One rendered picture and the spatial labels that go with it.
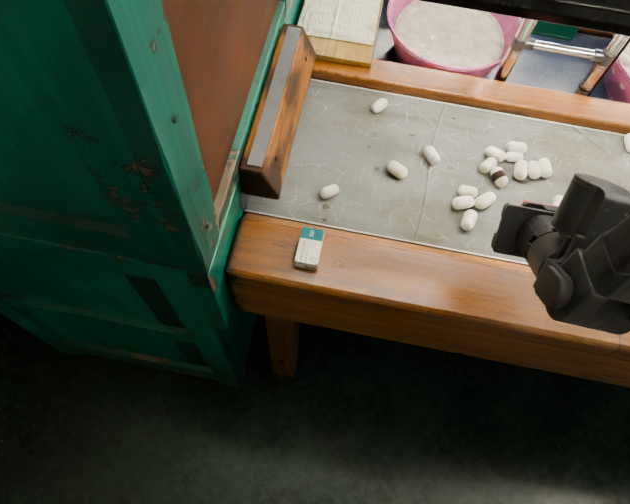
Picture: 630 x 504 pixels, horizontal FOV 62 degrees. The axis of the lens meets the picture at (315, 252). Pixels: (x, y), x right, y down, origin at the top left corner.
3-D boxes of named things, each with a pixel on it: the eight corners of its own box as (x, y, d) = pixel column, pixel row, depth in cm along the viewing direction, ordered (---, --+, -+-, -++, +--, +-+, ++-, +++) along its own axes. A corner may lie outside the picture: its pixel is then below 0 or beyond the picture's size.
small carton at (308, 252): (316, 271, 79) (317, 265, 77) (294, 266, 79) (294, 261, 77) (324, 236, 81) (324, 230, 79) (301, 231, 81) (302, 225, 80)
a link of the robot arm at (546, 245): (531, 292, 57) (581, 307, 57) (560, 236, 54) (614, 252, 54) (516, 264, 63) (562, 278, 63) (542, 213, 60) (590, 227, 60)
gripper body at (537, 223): (504, 199, 66) (517, 220, 59) (585, 214, 66) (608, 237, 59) (489, 246, 69) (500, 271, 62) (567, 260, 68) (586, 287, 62)
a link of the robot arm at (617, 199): (549, 314, 50) (628, 332, 51) (609, 205, 45) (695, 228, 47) (505, 256, 61) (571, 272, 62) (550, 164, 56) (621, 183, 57)
